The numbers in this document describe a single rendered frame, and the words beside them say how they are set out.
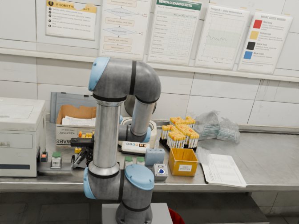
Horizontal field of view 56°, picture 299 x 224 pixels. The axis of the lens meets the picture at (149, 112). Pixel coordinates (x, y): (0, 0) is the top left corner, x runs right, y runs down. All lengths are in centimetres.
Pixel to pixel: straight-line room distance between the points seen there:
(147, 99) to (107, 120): 15
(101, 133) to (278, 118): 175
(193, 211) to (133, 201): 128
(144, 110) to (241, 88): 126
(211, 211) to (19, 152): 154
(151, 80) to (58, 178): 78
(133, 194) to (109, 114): 32
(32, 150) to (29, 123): 14
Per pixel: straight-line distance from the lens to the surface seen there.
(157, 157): 158
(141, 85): 91
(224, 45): 202
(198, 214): 234
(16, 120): 137
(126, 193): 108
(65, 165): 151
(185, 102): 207
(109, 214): 125
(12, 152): 145
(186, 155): 168
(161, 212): 129
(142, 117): 109
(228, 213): 244
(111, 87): 91
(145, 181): 107
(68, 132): 169
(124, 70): 90
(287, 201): 308
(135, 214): 115
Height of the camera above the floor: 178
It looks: 23 degrees down
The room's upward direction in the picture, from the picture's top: 9 degrees clockwise
